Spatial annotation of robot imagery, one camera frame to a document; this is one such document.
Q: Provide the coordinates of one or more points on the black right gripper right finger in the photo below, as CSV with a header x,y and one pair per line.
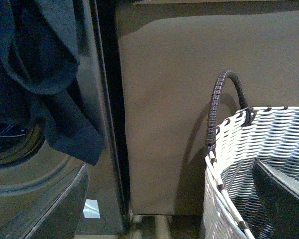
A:
x,y
279,196

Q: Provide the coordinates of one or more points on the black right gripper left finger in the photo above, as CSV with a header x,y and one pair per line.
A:
x,y
54,215

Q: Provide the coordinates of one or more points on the dark blue garment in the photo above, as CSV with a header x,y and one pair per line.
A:
x,y
39,60

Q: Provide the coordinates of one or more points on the grey front-load washing machine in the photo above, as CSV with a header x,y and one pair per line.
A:
x,y
29,166

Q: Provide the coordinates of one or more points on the white woven laundry basket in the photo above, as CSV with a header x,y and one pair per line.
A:
x,y
232,209

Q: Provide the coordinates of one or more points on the brown fabric sofa side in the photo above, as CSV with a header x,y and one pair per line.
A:
x,y
171,56

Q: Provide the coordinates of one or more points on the dark braided basket handle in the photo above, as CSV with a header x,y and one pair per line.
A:
x,y
214,103

